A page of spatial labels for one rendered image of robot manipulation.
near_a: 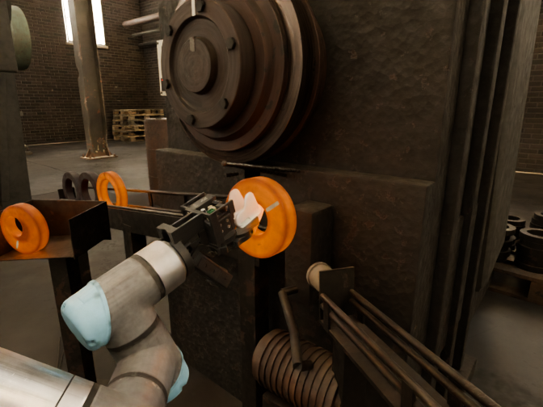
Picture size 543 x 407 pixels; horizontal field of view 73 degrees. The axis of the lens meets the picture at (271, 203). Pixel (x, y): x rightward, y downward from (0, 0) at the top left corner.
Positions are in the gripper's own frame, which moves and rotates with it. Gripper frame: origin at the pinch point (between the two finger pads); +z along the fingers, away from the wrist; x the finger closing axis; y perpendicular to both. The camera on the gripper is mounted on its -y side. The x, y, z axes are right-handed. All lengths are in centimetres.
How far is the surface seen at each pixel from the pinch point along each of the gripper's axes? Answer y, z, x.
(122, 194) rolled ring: -23, 15, 89
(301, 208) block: -8.9, 15.0, 1.6
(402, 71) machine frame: 16.0, 37.5, -12.7
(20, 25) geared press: 70, 266, 807
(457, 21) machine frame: 24, 41, -22
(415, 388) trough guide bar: -9.6, -13.9, -34.3
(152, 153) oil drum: -80, 143, 282
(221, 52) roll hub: 25.5, 16.9, 18.8
